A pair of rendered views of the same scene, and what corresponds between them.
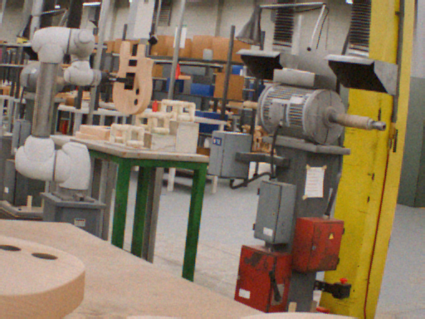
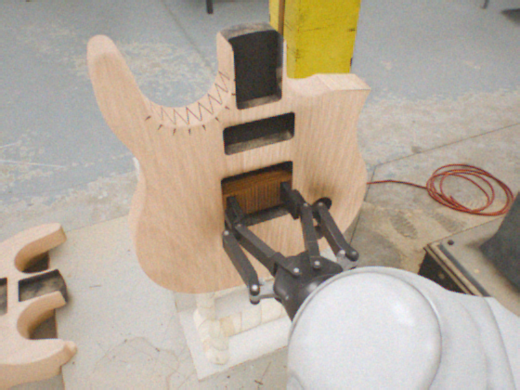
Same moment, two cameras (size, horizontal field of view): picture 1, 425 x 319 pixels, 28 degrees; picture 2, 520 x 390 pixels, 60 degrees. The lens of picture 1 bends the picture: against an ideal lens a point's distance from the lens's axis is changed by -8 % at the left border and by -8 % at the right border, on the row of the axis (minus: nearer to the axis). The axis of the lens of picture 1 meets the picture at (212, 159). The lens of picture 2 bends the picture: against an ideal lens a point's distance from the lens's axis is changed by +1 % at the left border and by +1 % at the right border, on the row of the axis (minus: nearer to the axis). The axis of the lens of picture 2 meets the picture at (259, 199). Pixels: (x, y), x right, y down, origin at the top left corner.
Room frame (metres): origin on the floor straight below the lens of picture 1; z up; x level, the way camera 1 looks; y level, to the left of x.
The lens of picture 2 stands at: (4.83, 0.93, 1.71)
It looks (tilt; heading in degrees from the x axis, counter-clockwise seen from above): 44 degrees down; 285
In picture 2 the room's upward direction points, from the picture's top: straight up
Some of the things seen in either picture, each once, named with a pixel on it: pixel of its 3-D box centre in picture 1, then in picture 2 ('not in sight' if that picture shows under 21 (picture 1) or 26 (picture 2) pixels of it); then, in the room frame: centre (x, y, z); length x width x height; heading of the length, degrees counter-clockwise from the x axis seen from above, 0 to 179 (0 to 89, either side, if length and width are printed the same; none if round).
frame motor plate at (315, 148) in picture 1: (307, 144); not in sight; (4.12, -0.42, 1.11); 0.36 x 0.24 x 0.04; 38
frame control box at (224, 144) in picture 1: (242, 163); not in sight; (4.09, -0.14, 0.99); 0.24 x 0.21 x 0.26; 38
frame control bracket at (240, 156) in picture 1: (253, 157); not in sight; (4.12, -0.19, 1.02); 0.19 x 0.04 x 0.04; 128
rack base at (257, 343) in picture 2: (126, 146); (254, 321); (4.96, 0.48, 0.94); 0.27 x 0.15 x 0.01; 38
